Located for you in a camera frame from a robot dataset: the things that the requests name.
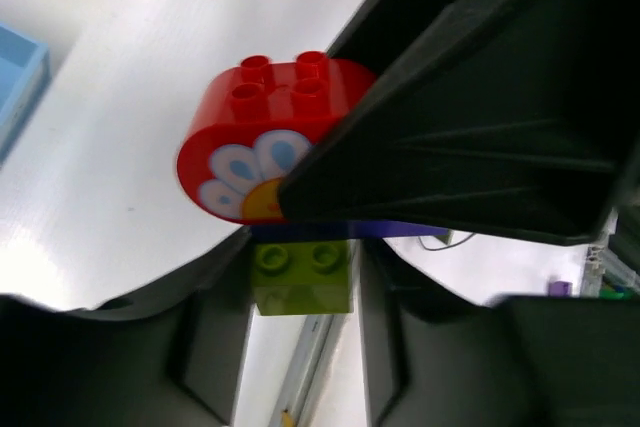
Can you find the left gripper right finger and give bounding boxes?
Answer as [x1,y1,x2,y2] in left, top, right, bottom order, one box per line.
[359,239,639,426]

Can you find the long green lego brick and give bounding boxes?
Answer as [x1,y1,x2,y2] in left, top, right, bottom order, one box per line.
[251,240,352,316]

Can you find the purple lego plate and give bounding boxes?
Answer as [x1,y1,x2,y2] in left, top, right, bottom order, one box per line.
[250,220,448,243]

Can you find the light blue container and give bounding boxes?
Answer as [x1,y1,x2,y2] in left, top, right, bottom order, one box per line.
[1,24,51,162]

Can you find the right aluminium rail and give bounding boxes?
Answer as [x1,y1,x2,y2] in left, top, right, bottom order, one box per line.
[270,315,347,426]

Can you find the red flower lego brick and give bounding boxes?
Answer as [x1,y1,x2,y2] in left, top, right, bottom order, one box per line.
[176,51,376,225]

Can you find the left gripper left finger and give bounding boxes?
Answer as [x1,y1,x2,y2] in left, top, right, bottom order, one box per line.
[1,229,251,426]

